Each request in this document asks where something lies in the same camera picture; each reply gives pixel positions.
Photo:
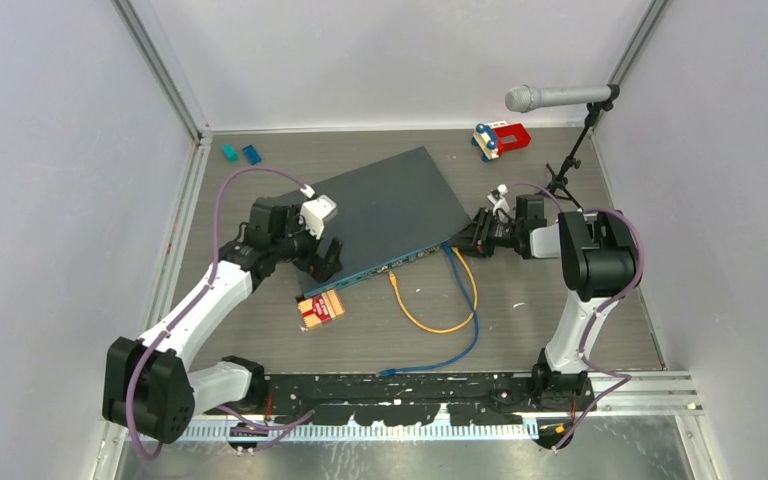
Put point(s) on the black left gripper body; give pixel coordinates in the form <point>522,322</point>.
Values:
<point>299,247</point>

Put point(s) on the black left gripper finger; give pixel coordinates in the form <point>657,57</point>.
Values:
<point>318,269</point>
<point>329,263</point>

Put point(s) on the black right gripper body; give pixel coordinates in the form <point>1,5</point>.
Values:
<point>496,233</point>

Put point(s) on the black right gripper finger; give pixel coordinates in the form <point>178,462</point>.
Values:
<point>471,249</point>
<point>471,233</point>

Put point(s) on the dark network switch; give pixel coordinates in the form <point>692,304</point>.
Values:
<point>389,212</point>

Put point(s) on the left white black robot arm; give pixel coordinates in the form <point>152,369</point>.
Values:
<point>149,387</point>

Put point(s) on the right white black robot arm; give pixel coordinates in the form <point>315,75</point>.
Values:
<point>601,263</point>

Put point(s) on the red and gold card box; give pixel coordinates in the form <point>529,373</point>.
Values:
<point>320,309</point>

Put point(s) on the black microphone tripod stand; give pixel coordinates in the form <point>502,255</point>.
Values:
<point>558,179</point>

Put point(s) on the red white blue toy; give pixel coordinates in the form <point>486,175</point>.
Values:
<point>497,138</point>

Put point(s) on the blue plastic block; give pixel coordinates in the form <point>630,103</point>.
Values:
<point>251,154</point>

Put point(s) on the teal plastic block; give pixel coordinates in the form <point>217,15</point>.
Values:
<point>230,153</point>

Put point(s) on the grey microphone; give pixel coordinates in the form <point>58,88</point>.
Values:
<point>524,98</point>

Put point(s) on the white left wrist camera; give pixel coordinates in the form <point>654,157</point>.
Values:
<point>316,213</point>

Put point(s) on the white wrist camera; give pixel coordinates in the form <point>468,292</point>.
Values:
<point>497,198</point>
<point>316,213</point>

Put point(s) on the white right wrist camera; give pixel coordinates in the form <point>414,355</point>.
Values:
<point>497,198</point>

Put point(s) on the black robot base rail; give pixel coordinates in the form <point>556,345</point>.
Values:
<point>467,399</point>

